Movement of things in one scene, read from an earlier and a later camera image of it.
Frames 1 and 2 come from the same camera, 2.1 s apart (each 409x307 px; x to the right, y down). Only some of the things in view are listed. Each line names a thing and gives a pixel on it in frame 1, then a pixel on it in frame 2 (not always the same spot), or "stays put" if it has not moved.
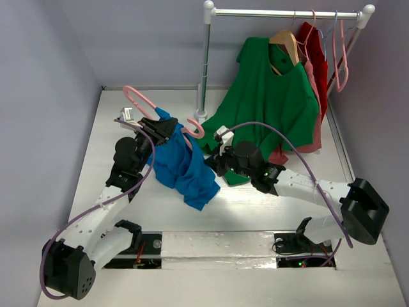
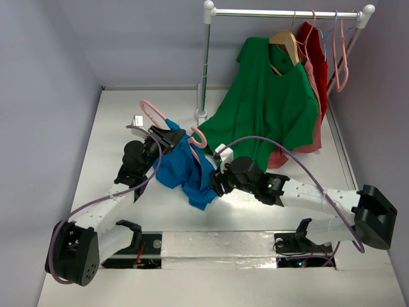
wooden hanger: (287, 38) stays put
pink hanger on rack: (345, 85) stays put
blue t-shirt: (179, 164) stays put
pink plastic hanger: (193, 134) -> (192, 142)
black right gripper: (222, 160) -> (220, 180)
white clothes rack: (210, 14) stays put
